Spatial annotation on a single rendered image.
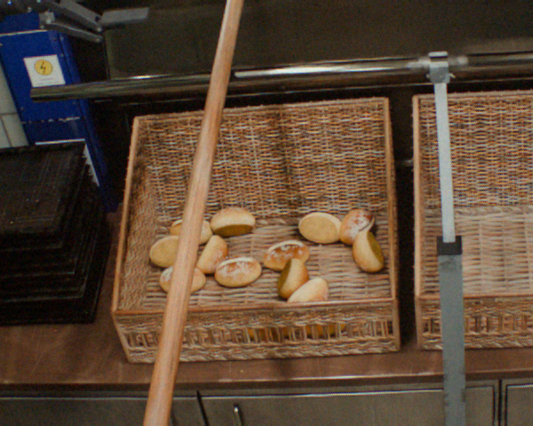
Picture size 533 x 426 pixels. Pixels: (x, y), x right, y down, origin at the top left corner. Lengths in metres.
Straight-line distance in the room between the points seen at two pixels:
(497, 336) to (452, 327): 0.23
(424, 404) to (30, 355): 0.82
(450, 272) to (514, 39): 0.61
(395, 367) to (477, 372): 0.16
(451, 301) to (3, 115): 1.15
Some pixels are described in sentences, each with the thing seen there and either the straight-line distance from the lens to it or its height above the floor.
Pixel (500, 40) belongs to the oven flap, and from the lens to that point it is 2.24.
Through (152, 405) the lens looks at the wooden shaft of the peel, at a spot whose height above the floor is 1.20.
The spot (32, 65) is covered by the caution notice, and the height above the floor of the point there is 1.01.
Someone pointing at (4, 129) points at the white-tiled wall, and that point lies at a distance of 2.53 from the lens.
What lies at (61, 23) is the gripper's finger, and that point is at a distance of 1.63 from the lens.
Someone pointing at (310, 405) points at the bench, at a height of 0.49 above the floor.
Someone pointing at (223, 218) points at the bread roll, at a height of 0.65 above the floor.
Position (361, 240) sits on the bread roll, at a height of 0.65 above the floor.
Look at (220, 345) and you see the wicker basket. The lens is 2.15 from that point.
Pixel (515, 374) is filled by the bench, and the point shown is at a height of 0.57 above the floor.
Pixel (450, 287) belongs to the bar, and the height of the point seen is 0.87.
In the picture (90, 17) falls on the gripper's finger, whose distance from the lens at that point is 1.62.
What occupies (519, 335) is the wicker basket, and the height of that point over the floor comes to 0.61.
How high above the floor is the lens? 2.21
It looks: 41 degrees down
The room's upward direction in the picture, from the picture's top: 11 degrees counter-clockwise
